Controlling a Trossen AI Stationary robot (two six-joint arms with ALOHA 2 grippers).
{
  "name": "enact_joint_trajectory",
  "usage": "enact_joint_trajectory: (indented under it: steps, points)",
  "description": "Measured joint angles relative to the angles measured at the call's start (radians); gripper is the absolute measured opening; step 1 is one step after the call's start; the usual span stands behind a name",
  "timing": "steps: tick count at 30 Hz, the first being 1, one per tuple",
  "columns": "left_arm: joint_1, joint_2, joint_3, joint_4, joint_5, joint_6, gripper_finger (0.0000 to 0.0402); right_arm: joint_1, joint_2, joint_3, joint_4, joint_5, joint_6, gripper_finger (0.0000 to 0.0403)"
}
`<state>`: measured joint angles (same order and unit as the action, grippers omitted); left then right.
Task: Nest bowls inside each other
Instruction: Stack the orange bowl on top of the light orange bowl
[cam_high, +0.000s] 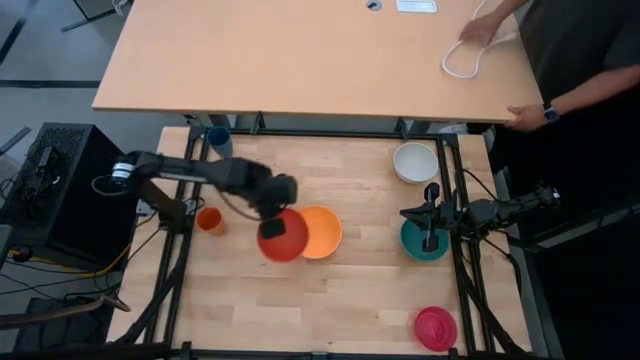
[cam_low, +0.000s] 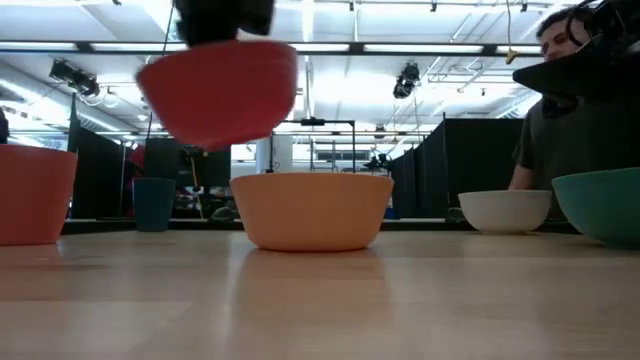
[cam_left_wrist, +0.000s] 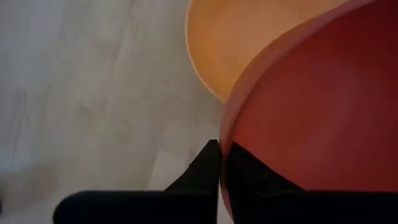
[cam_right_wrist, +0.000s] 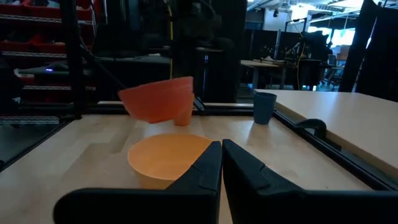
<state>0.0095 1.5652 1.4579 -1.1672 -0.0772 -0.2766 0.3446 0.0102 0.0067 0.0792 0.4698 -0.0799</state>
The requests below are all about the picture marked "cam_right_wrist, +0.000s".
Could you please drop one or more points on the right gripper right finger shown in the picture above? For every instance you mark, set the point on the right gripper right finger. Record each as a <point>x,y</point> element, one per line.
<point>264,202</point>

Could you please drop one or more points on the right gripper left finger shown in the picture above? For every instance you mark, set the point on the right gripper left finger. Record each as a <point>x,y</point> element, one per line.
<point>192,202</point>

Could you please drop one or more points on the orange plastic cup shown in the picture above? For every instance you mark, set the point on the orange plastic cup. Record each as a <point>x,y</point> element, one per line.
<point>184,119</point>

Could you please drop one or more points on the blue plastic cup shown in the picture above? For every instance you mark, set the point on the blue plastic cup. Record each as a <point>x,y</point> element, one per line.
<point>264,109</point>

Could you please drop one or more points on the red plastic bowl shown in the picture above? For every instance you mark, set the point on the red plastic bowl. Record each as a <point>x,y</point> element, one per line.
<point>152,102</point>

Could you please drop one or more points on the light orange plastic bowl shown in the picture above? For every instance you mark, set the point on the light orange plastic bowl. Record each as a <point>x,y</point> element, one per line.
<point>161,158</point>

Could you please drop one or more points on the black table clamp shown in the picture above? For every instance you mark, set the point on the black table clamp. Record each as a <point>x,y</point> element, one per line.
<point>311,123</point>

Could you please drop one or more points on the light wooden side table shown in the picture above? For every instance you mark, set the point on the light wooden side table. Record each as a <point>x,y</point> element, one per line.
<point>342,124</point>

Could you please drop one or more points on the black computer tower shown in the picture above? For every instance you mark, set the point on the black computer tower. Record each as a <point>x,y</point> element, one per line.
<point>217,77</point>

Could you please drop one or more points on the background work table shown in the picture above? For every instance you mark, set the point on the background work table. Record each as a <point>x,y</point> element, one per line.
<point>258,64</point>

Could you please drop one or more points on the black partition panel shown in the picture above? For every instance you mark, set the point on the black partition panel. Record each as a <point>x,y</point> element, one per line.
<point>382,62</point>

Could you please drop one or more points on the black device with blue light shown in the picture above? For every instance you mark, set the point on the black device with blue light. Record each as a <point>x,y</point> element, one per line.
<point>46,70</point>

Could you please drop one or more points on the metal shelving rack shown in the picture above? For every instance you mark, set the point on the metal shelving rack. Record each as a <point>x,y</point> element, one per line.
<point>40,55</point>

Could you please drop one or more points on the red plastic storage bin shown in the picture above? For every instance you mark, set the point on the red plastic storage bin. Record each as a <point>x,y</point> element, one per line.
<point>46,46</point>
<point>43,11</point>

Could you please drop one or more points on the black aluminium table frame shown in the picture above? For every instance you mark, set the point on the black aluminium table frame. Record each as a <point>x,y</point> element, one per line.
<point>373,179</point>

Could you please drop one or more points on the black rig upright post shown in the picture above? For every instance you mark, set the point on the black rig upright post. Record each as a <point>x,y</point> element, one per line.
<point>71,62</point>

